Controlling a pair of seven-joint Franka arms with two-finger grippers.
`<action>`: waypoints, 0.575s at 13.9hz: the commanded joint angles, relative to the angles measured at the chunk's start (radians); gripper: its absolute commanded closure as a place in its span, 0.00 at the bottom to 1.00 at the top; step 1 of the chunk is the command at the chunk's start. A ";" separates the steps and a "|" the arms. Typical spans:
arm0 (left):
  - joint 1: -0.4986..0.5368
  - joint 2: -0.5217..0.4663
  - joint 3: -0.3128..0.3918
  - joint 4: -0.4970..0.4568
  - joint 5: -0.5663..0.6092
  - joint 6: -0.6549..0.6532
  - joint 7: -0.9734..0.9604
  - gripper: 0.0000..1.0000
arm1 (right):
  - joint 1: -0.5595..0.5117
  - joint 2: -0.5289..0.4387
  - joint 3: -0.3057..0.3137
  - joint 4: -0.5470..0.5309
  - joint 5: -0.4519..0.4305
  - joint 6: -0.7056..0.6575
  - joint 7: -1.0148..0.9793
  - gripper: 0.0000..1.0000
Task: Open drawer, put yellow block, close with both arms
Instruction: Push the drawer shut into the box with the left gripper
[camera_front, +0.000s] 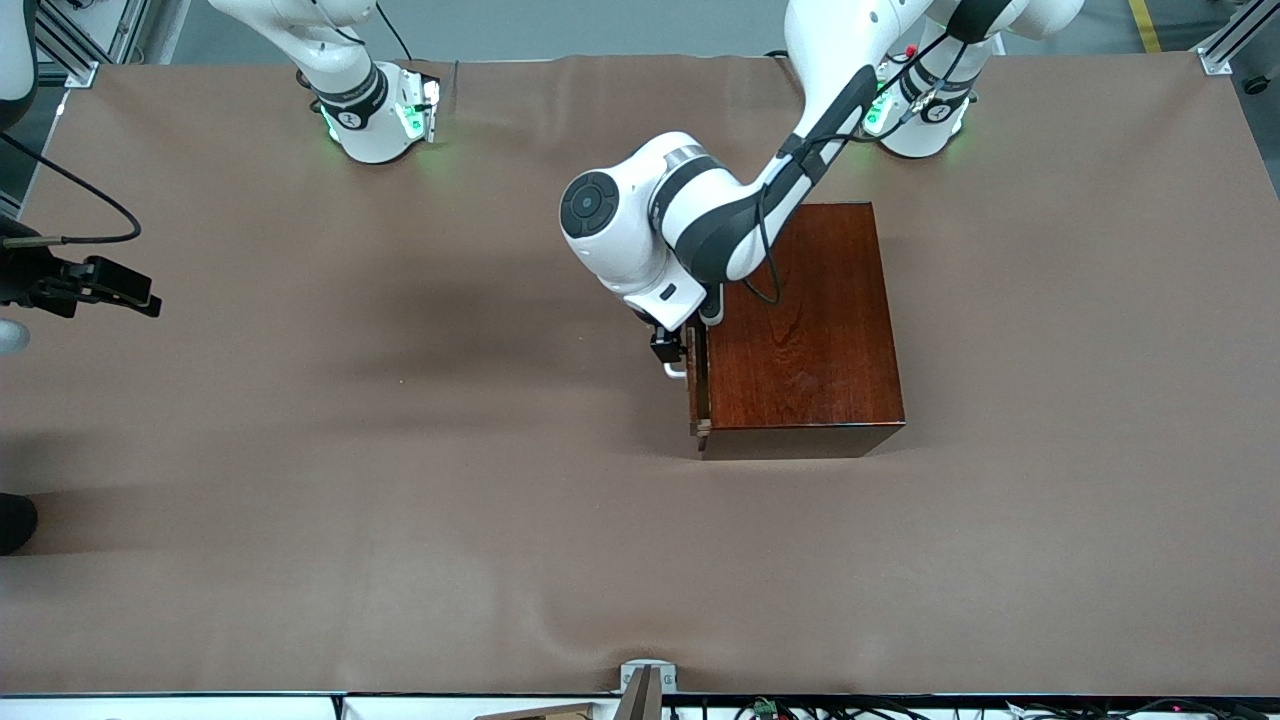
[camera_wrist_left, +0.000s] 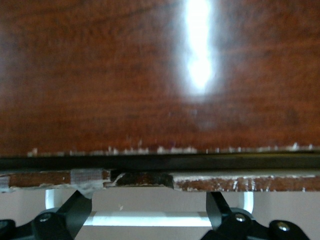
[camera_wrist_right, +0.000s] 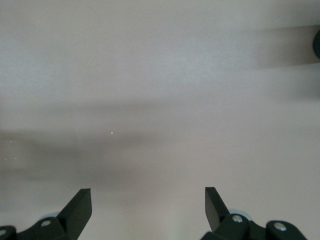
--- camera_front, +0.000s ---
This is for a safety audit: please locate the grey brown upright pole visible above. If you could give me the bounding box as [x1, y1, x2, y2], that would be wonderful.
[617, 668, 663, 720]

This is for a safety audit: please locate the black round object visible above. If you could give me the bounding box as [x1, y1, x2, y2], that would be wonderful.
[0, 493, 39, 556]

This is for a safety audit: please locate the black right base cable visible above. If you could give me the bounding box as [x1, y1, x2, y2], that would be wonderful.
[375, 0, 421, 61]

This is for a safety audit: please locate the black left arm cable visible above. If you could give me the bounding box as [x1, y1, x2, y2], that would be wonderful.
[745, 35, 961, 306]

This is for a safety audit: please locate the grey metal bracket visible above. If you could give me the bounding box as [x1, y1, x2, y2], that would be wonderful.
[620, 659, 678, 693]

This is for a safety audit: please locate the wooden drawer with white handle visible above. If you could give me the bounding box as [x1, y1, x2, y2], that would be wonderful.
[663, 322, 713, 443]

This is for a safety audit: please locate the aluminium frame profile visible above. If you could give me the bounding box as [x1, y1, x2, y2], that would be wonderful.
[38, 0, 191, 89]
[1195, 0, 1280, 77]

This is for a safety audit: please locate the brown table cloth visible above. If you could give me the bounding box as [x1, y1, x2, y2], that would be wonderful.
[0, 52, 1280, 698]

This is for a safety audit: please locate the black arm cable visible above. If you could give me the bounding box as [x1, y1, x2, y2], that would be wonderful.
[745, 35, 961, 306]
[0, 133, 143, 247]

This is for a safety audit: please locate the dark brown wooden cabinet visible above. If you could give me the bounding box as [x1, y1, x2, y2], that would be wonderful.
[700, 202, 908, 461]

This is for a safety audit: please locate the white table edge rail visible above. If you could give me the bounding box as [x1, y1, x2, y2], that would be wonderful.
[0, 695, 621, 720]

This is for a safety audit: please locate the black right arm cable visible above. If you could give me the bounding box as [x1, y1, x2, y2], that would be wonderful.
[0, 133, 143, 247]

